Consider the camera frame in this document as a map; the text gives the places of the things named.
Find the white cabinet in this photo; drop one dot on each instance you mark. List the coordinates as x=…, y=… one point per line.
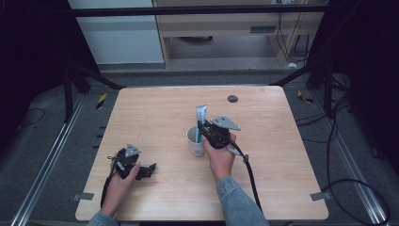
x=119, y=40

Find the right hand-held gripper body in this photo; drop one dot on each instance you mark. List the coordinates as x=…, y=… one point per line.
x=219, y=136

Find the black metal stand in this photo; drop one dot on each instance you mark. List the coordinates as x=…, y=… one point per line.
x=68, y=94
x=328, y=91

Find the round grey table grommet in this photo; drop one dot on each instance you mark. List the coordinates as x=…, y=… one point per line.
x=232, y=99

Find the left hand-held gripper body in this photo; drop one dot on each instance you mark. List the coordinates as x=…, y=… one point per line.
x=125, y=163

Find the grey tape piece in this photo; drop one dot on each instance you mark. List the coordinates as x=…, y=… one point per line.
x=83, y=196
x=320, y=196

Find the white cup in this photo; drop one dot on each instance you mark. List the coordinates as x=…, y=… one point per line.
x=194, y=147

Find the person's left hand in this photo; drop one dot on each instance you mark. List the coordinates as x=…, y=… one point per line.
x=117, y=191

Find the light wooden desk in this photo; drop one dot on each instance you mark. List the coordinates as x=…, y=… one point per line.
x=219, y=23

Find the white toothpaste tube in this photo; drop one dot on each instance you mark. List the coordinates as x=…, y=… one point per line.
x=201, y=113

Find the dark curtain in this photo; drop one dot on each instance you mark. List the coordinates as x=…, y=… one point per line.
x=28, y=62
x=370, y=78

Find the black horizontal frame bar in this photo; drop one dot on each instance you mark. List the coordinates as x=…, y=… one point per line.
x=188, y=11

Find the aluminium floor rail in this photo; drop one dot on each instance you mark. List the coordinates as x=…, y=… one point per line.
x=354, y=169
x=47, y=163

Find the small white floor object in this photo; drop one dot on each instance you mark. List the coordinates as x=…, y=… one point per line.
x=292, y=65

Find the person's right hand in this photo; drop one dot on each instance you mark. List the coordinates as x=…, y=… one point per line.
x=221, y=163

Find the yellow black striped tape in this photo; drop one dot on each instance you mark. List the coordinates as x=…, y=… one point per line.
x=304, y=98
x=101, y=101

